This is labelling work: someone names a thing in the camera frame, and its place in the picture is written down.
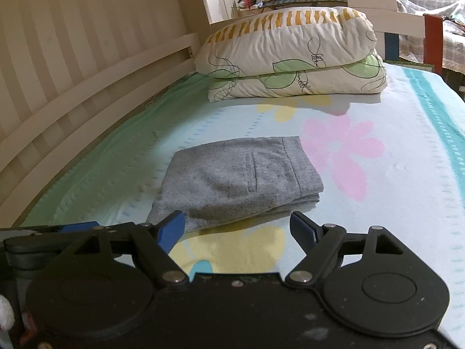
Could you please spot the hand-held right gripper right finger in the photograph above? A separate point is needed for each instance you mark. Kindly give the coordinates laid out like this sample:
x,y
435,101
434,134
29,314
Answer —
x,y
303,231

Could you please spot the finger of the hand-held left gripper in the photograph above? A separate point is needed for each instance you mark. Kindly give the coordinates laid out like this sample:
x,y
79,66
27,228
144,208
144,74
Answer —
x,y
80,226

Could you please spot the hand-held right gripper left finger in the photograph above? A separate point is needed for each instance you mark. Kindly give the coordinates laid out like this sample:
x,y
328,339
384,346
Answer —
x,y
172,229

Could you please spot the grey pants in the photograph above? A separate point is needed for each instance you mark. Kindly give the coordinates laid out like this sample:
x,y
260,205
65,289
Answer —
x,y
236,181

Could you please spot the floral pastel bedsheet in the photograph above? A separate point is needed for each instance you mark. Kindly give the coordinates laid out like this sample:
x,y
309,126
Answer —
x,y
381,189

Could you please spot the wooden bed headboard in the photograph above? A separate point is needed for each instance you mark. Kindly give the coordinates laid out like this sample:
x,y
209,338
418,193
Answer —
x,y
90,80

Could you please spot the folded floral quilt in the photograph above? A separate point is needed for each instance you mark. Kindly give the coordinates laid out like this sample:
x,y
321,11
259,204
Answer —
x,y
290,43

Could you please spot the blue wooden panel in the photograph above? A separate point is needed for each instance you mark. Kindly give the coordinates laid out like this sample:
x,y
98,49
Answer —
x,y
391,45

